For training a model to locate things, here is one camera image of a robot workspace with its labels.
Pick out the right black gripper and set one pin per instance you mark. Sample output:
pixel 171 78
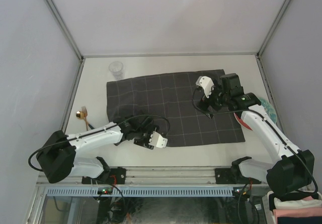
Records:
pixel 205 102

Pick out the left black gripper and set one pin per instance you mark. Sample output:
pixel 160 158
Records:
pixel 151 128

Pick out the dark grey checked cloth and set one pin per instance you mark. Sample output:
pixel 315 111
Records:
pixel 169 96

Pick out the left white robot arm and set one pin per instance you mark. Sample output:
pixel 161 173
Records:
pixel 63 155

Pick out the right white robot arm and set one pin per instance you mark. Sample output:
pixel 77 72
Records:
pixel 291 168

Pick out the red and teal plate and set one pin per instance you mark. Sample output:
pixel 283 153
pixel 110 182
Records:
pixel 269 109

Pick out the gold fork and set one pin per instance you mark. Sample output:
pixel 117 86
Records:
pixel 85 113

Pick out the gold spoon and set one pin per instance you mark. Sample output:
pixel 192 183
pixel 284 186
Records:
pixel 79 115

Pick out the clear drinking glass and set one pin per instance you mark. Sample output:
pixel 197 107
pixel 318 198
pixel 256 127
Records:
pixel 117 70

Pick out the white laundry basket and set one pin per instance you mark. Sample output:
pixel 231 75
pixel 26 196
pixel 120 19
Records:
pixel 275 209

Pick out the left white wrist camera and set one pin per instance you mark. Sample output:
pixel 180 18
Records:
pixel 157 140

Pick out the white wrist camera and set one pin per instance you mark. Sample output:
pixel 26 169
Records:
pixel 157 140
pixel 207 84

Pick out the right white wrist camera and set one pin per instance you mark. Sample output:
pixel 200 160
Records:
pixel 207 84

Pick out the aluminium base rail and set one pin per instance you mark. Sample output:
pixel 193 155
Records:
pixel 172 176

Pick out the blue slotted cable duct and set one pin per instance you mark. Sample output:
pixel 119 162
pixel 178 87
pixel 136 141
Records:
pixel 148 191

